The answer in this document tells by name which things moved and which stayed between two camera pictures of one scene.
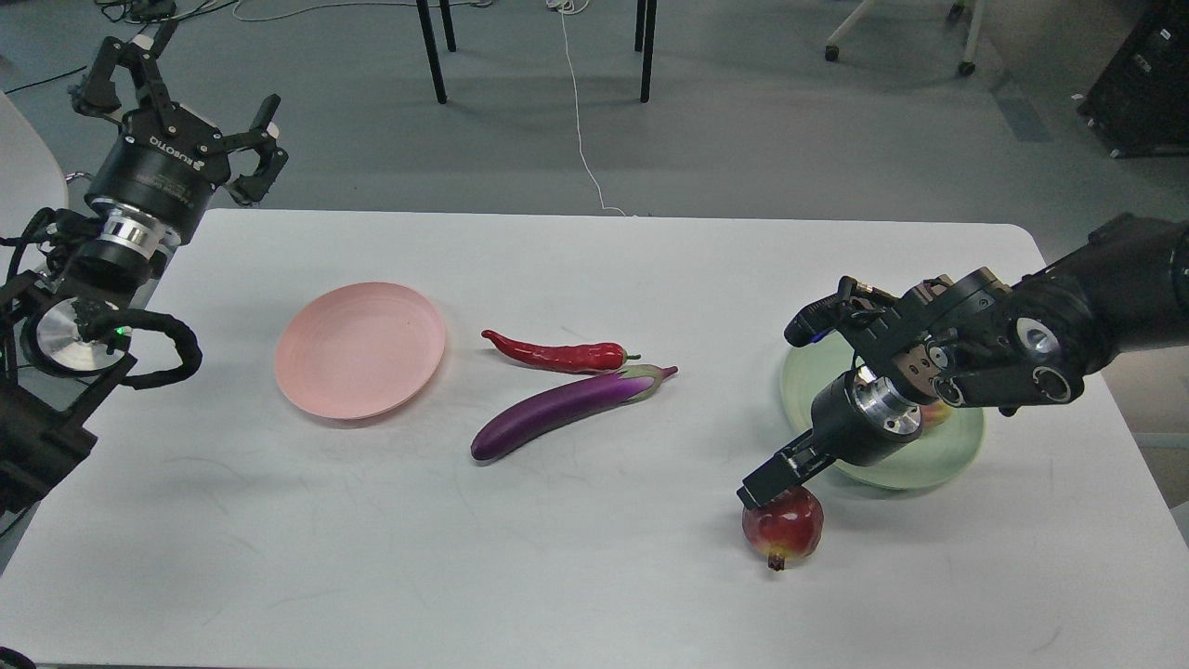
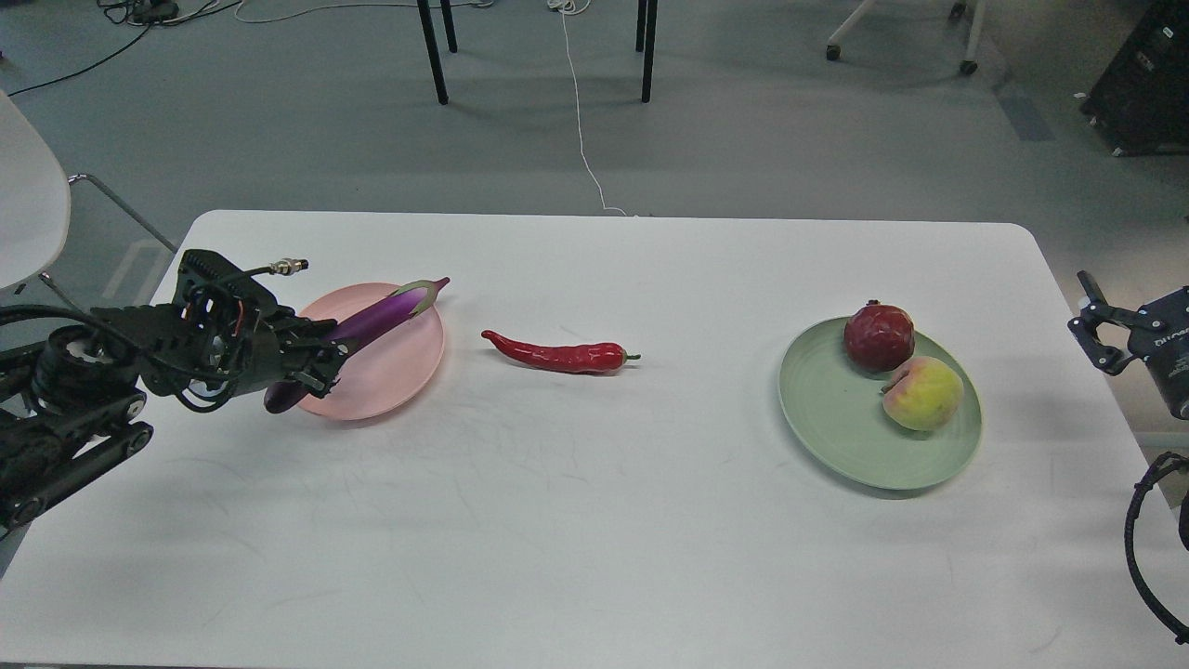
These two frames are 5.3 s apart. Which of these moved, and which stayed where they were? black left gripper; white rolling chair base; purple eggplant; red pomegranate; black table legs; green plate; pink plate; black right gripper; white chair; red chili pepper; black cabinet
Moved: black left gripper; black right gripper; red pomegranate; purple eggplant
Stayed: pink plate; red chili pepper; black table legs; green plate; white rolling chair base; black cabinet; white chair
